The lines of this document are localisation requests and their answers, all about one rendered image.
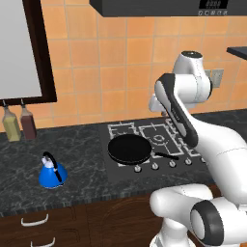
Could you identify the brown sauce bottle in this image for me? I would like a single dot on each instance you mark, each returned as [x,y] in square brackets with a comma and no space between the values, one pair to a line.
[29,126]

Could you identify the dark framed window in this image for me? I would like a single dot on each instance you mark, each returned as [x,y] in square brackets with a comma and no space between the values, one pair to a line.
[19,48]

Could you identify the dark shelf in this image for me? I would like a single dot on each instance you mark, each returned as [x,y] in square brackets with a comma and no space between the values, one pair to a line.
[238,53]

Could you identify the black hob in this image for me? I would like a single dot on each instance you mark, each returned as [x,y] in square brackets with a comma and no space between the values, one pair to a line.
[112,172]

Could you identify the black frying pan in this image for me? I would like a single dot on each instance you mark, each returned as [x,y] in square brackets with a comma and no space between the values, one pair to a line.
[129,149]

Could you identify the grey wall socket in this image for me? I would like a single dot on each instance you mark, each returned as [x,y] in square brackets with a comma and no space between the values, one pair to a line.
[218,77]

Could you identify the olive oil bottle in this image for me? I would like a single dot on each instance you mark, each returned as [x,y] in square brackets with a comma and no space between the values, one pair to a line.
[11,127]

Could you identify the silver hob knob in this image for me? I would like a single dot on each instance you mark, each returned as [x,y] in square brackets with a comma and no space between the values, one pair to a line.
[203,159]
[172,163]
[154,166]
[188,161]
[137,168]

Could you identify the dark range hood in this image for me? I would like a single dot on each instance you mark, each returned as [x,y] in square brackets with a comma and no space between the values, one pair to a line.
[151,8]

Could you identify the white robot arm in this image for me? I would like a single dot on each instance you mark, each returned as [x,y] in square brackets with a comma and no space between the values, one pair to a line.
[225,151]

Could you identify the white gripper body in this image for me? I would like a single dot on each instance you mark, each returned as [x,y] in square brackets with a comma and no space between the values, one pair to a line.
[155,103]

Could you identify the dark wood drawer front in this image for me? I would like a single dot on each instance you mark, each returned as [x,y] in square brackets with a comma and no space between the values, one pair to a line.
[72,239]
[69,218]

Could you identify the dark wood cupboard door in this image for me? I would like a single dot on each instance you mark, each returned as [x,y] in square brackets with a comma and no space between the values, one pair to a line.
[119,225]

